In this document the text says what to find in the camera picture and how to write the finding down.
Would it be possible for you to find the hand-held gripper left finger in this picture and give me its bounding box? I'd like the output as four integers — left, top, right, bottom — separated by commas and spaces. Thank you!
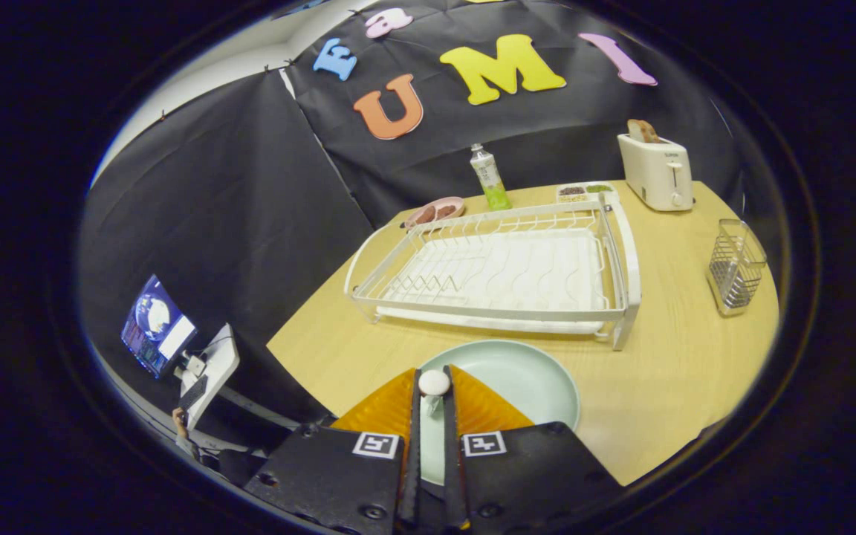
242, 367, 424, 534

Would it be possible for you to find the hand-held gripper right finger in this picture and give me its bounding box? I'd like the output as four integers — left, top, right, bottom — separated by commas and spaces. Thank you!
441, 364, 627, 535

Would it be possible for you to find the pale green plate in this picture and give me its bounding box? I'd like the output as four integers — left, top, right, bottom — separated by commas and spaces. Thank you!
417, 340, 581, 487

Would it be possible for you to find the white wire dish rack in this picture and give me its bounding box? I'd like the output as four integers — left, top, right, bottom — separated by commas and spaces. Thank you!
344, 192, 642, 351

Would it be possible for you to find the clear wire basket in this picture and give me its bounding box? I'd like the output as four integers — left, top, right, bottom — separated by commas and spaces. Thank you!
705, 218, 768, 318

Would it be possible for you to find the pink dish with food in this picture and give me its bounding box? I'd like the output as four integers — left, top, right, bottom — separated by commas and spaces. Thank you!
403, 196, 466, 229

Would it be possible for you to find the white laptop stand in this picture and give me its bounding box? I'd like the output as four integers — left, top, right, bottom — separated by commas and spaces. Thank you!
178, 323, 241, 430

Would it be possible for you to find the computer monitor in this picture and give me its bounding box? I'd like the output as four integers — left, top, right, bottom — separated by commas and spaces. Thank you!
120, 274, 197, 380

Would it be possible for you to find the black backdrop cloth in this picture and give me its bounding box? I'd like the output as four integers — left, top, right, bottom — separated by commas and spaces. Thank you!
75, 0, 771, 447

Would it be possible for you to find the white divided tray with beans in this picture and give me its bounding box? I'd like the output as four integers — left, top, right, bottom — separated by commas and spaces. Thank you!
556, 182, 617, 204

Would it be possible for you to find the green drink bottle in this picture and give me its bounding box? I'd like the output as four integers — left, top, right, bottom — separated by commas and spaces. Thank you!
470, 143, 512, 211

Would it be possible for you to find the white toaster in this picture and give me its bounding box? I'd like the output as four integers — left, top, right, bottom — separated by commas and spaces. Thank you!
617, 132, 695, 213

